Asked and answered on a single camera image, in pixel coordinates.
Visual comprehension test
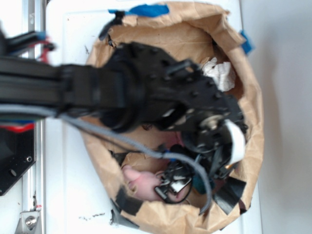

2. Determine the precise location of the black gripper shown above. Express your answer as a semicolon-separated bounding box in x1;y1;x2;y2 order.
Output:
154;117;248;204

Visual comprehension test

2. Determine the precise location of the green scouring sponge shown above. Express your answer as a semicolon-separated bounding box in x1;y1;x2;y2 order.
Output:
192;174;215;195

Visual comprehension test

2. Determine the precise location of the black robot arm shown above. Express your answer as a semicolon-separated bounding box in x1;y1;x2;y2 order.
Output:
0;43;247;204

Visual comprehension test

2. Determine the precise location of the pink plush toy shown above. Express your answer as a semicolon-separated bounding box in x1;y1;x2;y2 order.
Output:
121;131;182;201

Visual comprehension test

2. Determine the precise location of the brown paper bag bin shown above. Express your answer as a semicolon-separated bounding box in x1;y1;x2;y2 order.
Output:
82;1;264;234

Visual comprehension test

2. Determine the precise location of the crumpled white paper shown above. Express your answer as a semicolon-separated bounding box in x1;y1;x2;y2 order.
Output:
202;57;236;92

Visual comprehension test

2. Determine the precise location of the grey cable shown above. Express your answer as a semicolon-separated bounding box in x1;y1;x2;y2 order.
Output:
0;105;212;215

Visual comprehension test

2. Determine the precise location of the aluminium frame rail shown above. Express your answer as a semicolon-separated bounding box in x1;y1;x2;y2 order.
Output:
22;0;47;234

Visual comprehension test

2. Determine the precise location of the metal corner bracket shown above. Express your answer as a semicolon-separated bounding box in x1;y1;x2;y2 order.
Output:
15;211;42;234

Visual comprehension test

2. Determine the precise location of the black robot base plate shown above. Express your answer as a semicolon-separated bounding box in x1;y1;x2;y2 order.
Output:
0;123;36;196

